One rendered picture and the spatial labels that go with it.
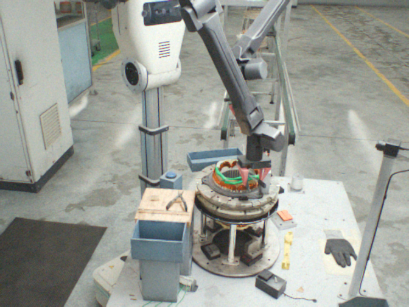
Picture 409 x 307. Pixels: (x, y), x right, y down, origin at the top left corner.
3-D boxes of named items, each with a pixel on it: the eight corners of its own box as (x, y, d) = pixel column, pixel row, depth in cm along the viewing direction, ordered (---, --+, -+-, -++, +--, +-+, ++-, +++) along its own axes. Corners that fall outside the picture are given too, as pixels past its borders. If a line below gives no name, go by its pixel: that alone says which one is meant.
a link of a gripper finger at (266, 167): (270, 186, 136) (272, 161, 132) (251, 189, 134) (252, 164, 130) (262, 178, 142) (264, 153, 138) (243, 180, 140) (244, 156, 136)
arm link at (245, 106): (201, -10, 110) (175, 10, 105) (215, -13, 105) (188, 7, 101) (257, 114, 131) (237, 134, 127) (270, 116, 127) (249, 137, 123)
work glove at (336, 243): (361, 270, 155) (363, 266, 154) (327, 267, 156) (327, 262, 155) (349, 232, 176) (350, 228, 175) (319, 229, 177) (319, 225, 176)
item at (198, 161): (235, 198, 199) (238, 147, 186) (242, 210, 190) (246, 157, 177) (186, 204, 193) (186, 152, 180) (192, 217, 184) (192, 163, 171)
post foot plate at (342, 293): (336, 296, 142) (336, 295, 142) (343, 281, 149) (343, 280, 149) (362, 307, 138) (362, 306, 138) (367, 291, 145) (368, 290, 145)
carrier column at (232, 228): (234, 264, 154) (237, 220, 144) (227, 264, 154) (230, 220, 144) (233, 260, 156) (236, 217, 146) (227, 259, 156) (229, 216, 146)
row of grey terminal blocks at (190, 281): (199, 285, 146) (199, 276, 145) (193, 294, 143) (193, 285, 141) (175, 277, 150) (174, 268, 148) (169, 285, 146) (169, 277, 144)
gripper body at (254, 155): (271, 165, 133) (273, 144, 130) (243, 168, 130) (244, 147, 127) (263, 157, 139) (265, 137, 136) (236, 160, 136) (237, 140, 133)
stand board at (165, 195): (189, 227, 135) (189, 222, 134) (134, 224, 136) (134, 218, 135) (195, 195, 153) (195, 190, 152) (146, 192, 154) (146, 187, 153)
